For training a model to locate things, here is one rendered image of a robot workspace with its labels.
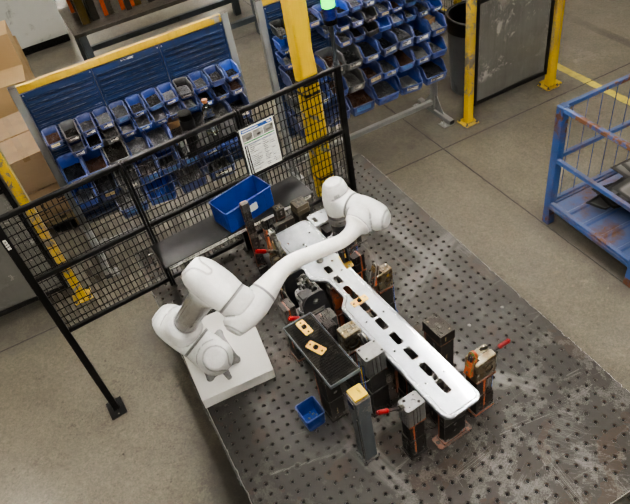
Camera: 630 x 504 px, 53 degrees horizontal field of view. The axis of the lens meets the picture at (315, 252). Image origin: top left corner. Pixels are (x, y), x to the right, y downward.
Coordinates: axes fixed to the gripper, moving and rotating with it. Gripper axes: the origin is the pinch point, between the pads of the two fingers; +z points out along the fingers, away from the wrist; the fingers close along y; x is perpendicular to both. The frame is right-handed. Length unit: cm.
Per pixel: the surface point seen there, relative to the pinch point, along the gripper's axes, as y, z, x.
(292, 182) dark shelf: 9, 33, 94
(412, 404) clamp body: -5, 21, -64
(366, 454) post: -26, 51, -60
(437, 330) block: 23, 26, -37
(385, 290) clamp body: 18.3, 38.6, 2.8
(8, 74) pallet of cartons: -145, 78, 440
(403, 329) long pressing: 11.5, 29.6, -27.0
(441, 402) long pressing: 6, 27, -66
